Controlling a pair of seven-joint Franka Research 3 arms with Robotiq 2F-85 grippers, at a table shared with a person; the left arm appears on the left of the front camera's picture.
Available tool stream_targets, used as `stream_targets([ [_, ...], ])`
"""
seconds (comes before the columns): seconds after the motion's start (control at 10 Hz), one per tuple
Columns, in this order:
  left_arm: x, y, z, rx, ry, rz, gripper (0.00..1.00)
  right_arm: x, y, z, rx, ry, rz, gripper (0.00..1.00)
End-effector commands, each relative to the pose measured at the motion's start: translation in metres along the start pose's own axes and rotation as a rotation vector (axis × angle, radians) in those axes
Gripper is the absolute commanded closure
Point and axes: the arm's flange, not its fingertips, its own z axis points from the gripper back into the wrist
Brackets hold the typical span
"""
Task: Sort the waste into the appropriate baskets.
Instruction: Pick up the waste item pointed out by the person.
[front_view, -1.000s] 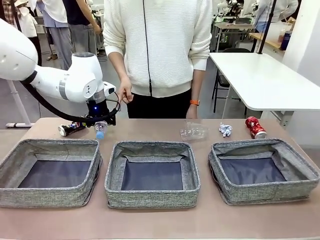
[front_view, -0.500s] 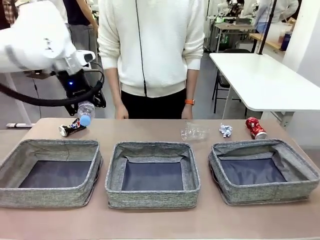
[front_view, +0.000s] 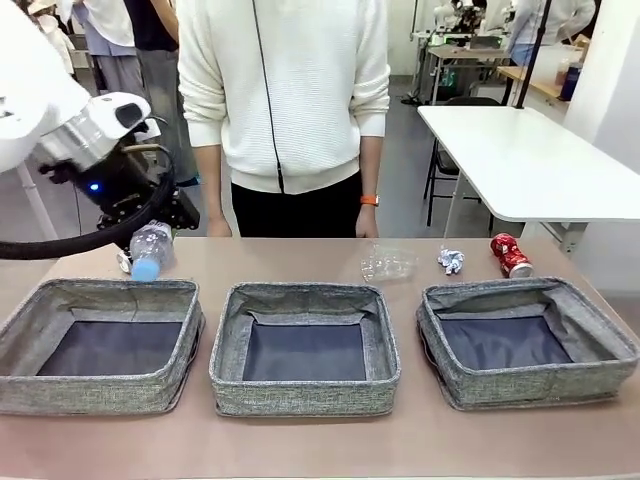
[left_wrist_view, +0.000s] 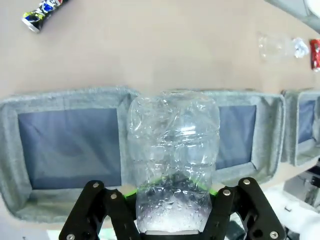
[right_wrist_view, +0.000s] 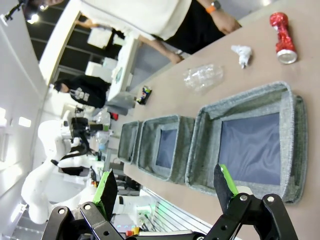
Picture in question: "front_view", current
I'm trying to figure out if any person in pale shirt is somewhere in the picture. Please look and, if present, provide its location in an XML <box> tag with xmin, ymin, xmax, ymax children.
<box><xmin>508</xmin><ymin>0</ymin><xmax>596</xmax><ymax>67</ymax></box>

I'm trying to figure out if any person's right forearm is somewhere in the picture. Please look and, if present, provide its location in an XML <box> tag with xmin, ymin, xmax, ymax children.
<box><xmin>192</xmin><ymin>142</ymin><xmax>229</xmax><ymax>221</ymax></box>

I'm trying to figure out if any person's left forearm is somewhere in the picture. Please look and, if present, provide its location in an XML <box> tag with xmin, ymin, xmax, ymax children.
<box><xmin>357</xmin><ymin>134</ymin><xmax>384</xmax><ymax>199</ymax></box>

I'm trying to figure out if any clear plastic water bottle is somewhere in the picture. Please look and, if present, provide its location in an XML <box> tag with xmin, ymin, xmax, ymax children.
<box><xmin>128</xmin><ymin>221</ymin><xmax>177</xmax><ymax>281</ymax></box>

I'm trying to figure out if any robot on workbench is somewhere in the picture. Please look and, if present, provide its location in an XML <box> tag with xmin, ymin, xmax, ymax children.
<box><xmin>434</xmin><ymin>0</ymin><xmax>506</xmax><ymax>39</ymax></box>

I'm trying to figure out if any blue bottle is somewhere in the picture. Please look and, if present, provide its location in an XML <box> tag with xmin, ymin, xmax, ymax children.
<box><xmin>559</xmin><ymin>59</ymin><xmax>584</xmax><ymax>101</ymax></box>

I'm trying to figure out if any thin black cord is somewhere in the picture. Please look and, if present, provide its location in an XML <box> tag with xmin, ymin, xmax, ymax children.
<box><xmin>252</xmin><ymin>0</ymin><xmax>286</xmax><ymax>195</ymax></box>

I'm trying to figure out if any black folding chair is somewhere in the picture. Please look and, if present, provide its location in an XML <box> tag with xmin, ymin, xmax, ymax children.
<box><xmin>423</xmin><ymin>96</ymin><xmax>501</xmax><ymax>226</ymax></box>

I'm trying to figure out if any crushed red soda can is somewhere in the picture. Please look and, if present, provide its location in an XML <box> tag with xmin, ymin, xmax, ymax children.
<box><xmin>489</xmin><ymin>232</ymin><xmax>535</xmax><ymax>279</ymax></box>

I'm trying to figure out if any white paper ball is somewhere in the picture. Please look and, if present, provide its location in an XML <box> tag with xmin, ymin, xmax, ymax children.
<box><xmin>437</xmin><ymin>244</ymin><xmax>467</xmax><ymax>276</ymax></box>

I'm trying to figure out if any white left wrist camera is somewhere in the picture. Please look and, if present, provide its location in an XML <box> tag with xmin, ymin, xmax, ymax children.
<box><xmin>133</xmin><ymin>117</ymin><xmax>162</xmax><ymax>139</ymax></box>

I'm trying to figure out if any crushed clear plastic cup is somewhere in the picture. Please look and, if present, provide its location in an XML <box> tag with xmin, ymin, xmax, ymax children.
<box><xmin>360</xmin><ymin>243</ymin><xmax>420</xmax><ymax>284</ymax></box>

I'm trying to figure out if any metal frame workbench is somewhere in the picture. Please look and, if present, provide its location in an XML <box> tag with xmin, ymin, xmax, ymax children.
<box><xmin>424</xmin><ymin>44</ymin><xmax>512</xmax><ymax>106</ymax></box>

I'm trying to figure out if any grey fabric basket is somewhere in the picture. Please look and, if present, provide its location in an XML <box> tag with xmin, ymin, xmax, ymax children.
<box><xmin>0</xmin><ymin>278</ymin><xmax>206</xmax><ymax>417</ymax></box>
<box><xmin>208</xmin><ymin>282</ymin><xmax>402</xmax><ymax>419</ymax></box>
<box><xmin>415</xmin><ymin>276</ymin><xmax>640</xmax><ymax>412</ymax></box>

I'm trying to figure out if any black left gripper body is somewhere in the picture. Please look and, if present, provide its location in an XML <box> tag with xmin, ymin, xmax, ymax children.
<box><xmin>74</xmin><ymin>143</ymin><xmax>177</xmax><ymax>217</ymax></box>

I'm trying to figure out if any person in light blue shirt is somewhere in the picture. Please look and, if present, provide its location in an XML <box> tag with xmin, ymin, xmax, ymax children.
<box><xmin>82</xmin><ymin>0</ymin><xmax>146</xmax><ymax>96</ymax></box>

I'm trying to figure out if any person in white sweater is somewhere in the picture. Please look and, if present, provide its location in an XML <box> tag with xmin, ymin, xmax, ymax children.
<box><xmin>177</xmin><ymin>0</ymin><xmax>391</xmax><ymax>239</ymax></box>

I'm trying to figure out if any person's right hand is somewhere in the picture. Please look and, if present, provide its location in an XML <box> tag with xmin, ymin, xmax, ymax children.
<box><xmin>208</xmin><ymin>215</ymin><xmax>234</xmax><ymax>239</ymax></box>

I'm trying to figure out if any wooden table with bottles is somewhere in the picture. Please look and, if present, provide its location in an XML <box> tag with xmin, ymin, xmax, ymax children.
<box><xmin>497</xmin><ymin>63</ymin><xmax>591</xmax><ymax>107</ymax></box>

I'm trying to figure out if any black pole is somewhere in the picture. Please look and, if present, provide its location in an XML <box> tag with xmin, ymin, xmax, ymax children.
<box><xmin>514</xmin><ymin>0</ymin><xmax>554</xmax><ymax>110</ymax></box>

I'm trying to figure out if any person in grey trousers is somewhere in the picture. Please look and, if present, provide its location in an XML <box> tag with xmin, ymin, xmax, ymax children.
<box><xmin>122</xmin><ymin>0</ymin><xmax>200</xmax><ymax>187</ymax></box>

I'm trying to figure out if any white table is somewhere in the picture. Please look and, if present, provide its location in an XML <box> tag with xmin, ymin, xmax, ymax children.
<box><xmin>417</xmin><ymin>104</ymin><xmax>640</xmax><ymax>254</ymax></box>

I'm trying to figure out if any person's left hand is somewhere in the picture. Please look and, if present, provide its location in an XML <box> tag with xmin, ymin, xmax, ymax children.
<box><xmin>354</xmin><ymin>204</ymin><xmax>380</xmax><ymax>239</ymax></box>

